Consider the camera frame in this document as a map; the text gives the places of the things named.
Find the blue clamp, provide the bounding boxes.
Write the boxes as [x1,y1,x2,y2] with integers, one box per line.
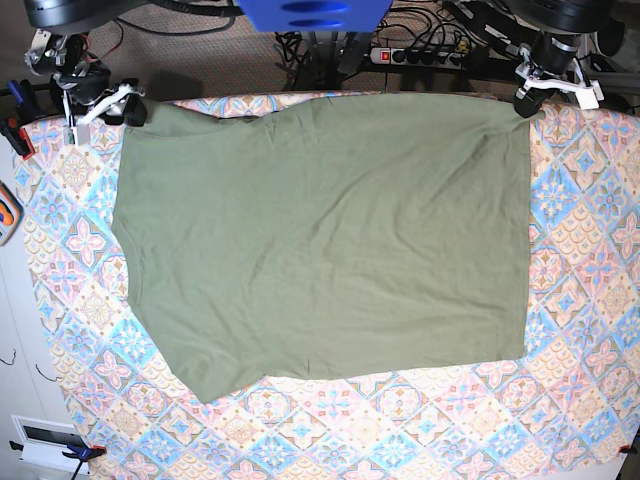
[62,444,107,462]

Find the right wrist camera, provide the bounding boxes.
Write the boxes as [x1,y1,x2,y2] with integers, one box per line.
[64,124,91,146]

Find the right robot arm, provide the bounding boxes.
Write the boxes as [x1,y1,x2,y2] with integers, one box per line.
[24,1,147,127]

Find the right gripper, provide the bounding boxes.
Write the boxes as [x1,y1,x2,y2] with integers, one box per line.
[52,74,148,127]

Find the tangled black cables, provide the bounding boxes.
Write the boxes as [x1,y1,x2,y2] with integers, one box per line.
[272,29,371,91]

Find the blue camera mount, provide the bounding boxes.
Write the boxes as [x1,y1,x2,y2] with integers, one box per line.
[236,0,392,33]

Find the white power strip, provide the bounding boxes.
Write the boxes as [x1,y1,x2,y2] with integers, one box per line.
[369,47,463,70]

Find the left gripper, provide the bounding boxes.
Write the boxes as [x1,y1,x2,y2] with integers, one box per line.
[513,42,604,118]

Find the red black clamp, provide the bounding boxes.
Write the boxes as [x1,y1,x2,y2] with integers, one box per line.
[1,80,37,160]

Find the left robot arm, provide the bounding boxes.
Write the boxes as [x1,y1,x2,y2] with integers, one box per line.
[504,0,626,118]

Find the green t-shirt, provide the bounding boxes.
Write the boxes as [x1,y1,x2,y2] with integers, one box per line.
[112,93,530,403]

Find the patterned tablecloth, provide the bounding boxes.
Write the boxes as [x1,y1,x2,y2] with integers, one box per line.
[12,104,639,479]

